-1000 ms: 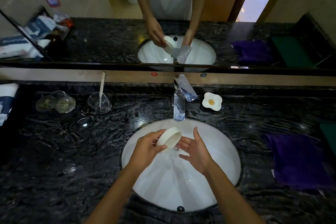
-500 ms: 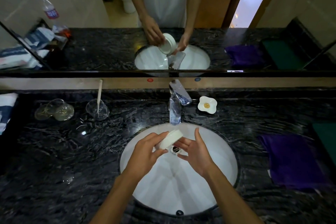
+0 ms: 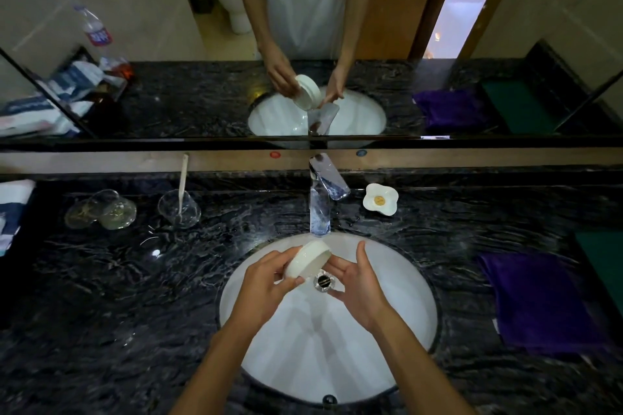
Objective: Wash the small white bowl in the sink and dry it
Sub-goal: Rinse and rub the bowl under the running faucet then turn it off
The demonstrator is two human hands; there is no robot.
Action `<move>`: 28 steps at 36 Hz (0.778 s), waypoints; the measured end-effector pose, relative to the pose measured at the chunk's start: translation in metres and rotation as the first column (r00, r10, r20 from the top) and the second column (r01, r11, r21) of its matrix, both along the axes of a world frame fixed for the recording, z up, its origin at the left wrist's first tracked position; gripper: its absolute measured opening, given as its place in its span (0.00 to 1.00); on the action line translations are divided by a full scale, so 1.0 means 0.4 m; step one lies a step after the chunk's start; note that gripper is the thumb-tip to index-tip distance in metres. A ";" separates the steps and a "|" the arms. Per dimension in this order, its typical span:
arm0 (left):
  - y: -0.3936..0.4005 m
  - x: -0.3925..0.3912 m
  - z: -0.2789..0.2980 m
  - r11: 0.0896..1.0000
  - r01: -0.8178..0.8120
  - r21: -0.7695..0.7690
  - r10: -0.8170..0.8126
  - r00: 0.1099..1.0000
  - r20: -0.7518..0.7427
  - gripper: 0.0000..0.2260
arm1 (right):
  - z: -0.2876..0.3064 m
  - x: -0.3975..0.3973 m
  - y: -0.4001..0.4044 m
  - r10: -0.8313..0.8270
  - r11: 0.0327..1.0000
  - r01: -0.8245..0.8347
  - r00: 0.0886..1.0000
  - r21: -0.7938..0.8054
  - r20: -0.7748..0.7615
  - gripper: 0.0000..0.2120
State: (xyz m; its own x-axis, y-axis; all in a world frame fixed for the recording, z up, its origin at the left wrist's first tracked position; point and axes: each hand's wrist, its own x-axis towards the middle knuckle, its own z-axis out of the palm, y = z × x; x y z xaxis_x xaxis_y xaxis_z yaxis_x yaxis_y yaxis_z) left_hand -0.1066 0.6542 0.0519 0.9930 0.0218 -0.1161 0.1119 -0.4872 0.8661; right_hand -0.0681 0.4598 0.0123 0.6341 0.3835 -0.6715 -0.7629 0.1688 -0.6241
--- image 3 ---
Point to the person's right hand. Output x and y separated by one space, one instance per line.
362 293

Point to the person's left hand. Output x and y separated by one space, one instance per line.
255 290

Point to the person's right thumb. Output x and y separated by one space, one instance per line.
361 259

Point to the person's left thumb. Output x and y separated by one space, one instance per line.
291 284

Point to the white round soap bar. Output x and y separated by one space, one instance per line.
308 260

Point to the person's right forearm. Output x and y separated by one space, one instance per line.
413 371

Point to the person's left forearm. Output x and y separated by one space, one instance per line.
216 371

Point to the chrome sink drain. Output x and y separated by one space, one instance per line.
323 281

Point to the egg-shaped white dish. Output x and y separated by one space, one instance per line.
380 199

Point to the chrome faucet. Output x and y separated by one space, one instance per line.
321 205

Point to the white oval sink basin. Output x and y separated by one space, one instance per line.
311 351

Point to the clear glass cup with stick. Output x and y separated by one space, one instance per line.
179 210

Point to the white thin stick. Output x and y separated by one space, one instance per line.
183 181

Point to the purple towel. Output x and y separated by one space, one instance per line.
540 303

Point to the wooden backsplash ledge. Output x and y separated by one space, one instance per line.
97 162

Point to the green cloth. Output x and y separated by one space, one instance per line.
603 264

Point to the white blue striped towel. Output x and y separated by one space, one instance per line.
12 208

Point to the wall mirror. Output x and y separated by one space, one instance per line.
146 1

